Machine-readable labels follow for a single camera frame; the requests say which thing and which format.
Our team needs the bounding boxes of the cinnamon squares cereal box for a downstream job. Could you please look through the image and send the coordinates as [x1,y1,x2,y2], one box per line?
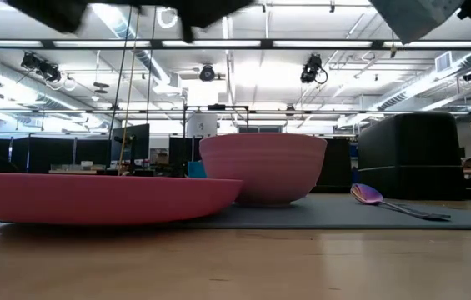
[368,0,465,45]

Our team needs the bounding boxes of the iridescent purple spoon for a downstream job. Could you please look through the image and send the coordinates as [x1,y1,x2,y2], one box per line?
[350,182,452,222]

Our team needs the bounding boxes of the pink ribbed bowl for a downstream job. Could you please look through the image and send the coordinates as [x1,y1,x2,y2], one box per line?
[198,132,328,208]

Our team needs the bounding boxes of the magenta plastic plate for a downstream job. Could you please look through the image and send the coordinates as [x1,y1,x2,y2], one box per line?
[0,172,244,226]

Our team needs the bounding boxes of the black toaster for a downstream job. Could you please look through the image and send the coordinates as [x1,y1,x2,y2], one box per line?
[358,111,465,201]

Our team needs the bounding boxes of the black overhead rig beam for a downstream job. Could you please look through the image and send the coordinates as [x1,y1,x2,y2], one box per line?
[0,38,471,52]

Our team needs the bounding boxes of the black cabinet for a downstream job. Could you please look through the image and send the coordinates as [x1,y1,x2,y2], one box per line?
[316,137,353,193]

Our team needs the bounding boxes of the blue placemat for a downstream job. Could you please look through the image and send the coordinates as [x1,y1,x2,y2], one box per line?
[184,193,471,231]

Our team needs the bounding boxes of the black ceiling-hung device cluster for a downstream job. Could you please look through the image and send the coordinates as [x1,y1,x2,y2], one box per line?
[20,52,63,84]

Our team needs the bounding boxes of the black partition panels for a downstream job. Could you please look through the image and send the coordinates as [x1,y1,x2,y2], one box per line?
[9,137,113,174]

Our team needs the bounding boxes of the black ceiling-hung camera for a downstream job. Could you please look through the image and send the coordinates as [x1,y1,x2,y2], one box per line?
[300,53,328,85]
[199,64,216,83]

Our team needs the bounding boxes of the yellow hanging cord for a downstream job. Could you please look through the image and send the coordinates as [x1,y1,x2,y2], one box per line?
[117,12,141,173]

